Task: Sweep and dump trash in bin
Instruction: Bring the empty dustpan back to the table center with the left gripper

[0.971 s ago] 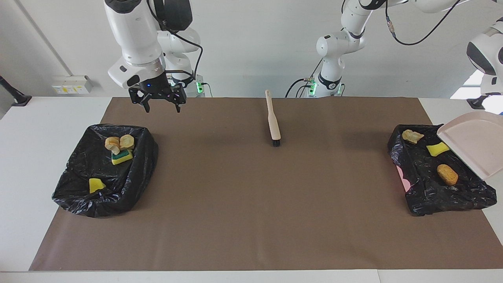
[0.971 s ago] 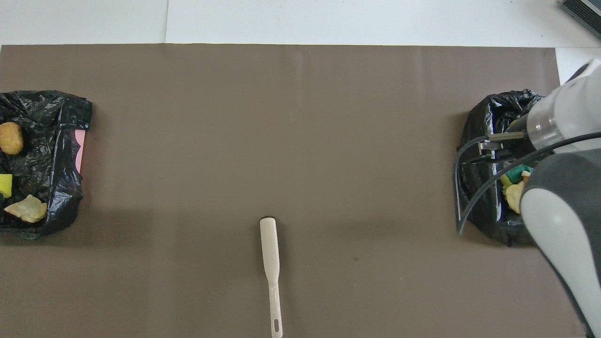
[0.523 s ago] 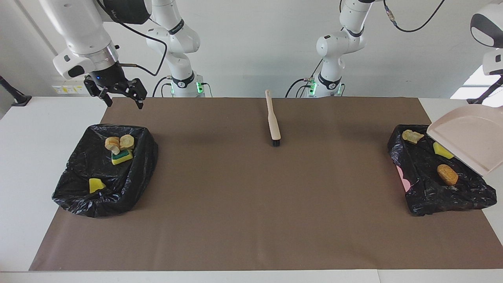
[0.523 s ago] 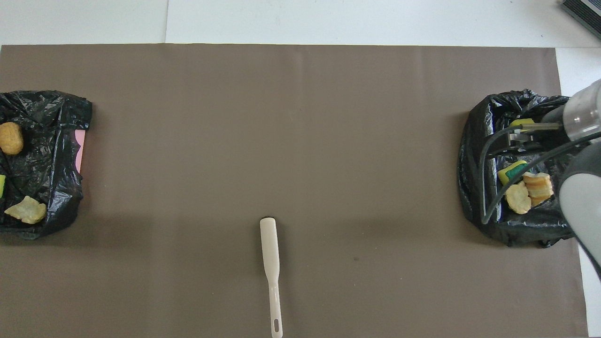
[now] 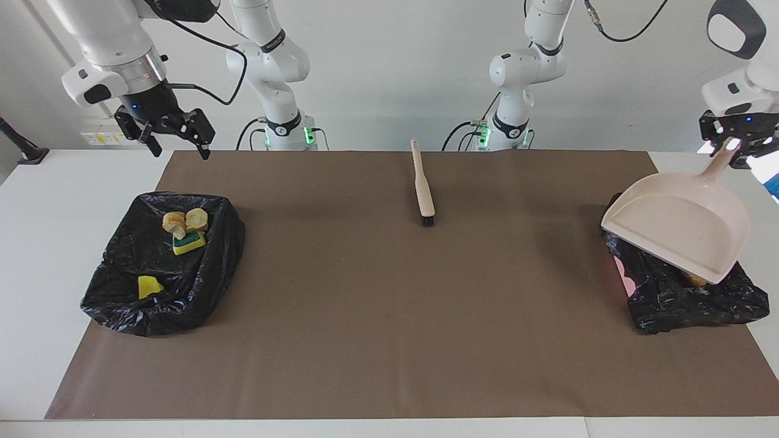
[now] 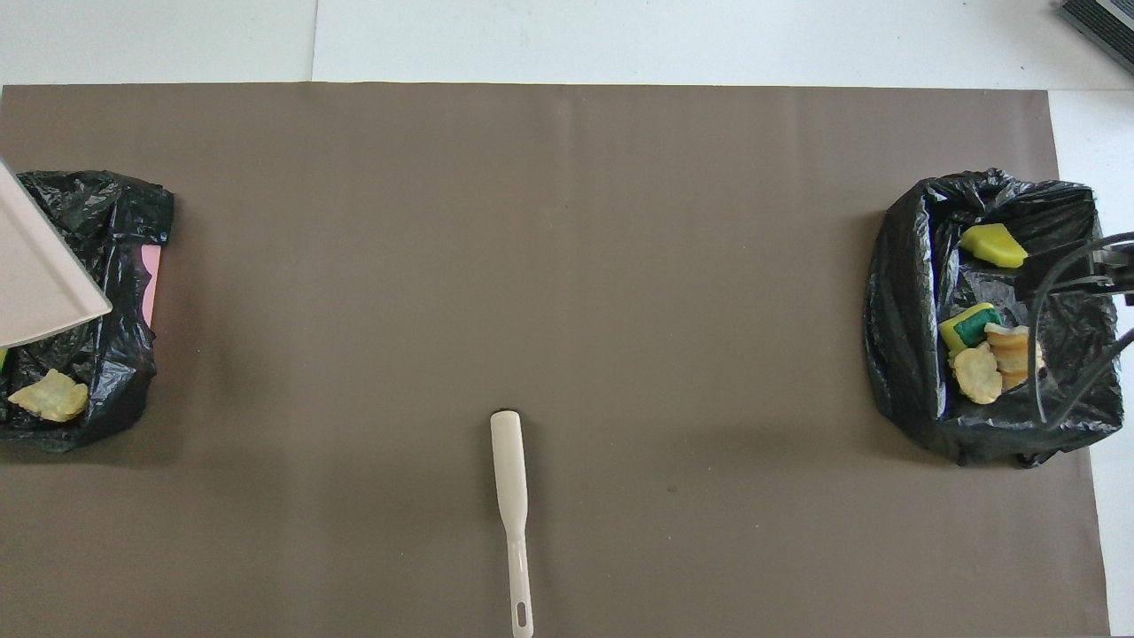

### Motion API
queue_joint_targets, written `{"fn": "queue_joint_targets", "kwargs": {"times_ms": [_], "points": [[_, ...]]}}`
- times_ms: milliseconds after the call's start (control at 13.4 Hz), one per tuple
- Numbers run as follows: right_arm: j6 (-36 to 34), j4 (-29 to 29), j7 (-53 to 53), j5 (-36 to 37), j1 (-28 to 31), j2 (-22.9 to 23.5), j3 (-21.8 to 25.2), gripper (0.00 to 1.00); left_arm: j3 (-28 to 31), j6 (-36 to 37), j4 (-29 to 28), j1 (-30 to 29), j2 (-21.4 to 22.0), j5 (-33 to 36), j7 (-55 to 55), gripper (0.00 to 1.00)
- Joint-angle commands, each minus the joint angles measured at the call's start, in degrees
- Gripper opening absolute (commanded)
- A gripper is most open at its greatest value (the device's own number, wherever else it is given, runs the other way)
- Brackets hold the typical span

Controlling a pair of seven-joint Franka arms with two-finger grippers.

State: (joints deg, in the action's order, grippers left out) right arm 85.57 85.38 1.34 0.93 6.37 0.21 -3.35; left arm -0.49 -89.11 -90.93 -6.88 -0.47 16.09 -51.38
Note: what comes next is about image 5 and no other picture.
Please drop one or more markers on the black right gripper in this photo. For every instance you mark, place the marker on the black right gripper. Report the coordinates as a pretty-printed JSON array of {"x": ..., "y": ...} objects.
[{"x": 149, "y": 106}]

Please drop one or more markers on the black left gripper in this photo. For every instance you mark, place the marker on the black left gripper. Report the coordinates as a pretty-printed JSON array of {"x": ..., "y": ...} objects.
[{"x": 754, "y": 121}]

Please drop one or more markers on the toy croissant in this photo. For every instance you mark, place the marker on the toy croissant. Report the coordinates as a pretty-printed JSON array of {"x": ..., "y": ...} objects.
[
  {"x": 173, "y": 224},
  {"x": 196, "y": 219}
]

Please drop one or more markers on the pale pink plastic dustpan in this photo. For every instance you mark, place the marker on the pale pink plastic dustpan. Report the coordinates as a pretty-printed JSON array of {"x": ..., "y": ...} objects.
[{"x": 675, "y": 225}]

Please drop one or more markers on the yellow green-backed sponge piece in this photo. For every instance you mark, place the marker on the yellow green-backed sponge piece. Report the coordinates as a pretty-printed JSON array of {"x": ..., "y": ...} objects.
[{"x": 190, "y": 244}]

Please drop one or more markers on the brown bread roll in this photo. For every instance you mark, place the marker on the brown bread roll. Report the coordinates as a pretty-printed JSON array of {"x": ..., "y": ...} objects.
[{"x": 695, "y": 280}]

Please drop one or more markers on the beige hand brush black bristles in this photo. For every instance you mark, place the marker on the beige hand brush black bristles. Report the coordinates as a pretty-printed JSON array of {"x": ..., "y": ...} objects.
[{"x": 421, "y": 182}]

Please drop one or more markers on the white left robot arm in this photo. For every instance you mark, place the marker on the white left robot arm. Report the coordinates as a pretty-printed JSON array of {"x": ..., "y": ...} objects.
[{"x": 517, "y": 67}]

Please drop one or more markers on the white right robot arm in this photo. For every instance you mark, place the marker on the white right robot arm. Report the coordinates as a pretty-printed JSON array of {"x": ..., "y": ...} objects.
[{"x": 268, "y": 61}]

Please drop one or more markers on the black bagged pink trash bin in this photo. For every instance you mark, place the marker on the black bagged pink trash bin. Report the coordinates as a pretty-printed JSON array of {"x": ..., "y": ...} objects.
[{"x": 669, "y": 304}]

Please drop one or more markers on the blue object at table edge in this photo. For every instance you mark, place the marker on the blue object at table edge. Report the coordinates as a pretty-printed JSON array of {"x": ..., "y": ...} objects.
[{"x": 774, "y": 187}]

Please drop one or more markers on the brown table mat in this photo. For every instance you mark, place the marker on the brown table mat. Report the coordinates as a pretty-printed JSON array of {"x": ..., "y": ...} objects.
[{"x": 365, "y": 334}]

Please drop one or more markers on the white wall socket box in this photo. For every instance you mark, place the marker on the white wall socket box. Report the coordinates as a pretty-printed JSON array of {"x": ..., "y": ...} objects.
[{"x": 97, "y": 137}]

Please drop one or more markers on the black camera stand foot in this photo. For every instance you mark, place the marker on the black camera stand foot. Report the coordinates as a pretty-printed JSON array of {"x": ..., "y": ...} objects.
[{"x": 24, "y": 149}]

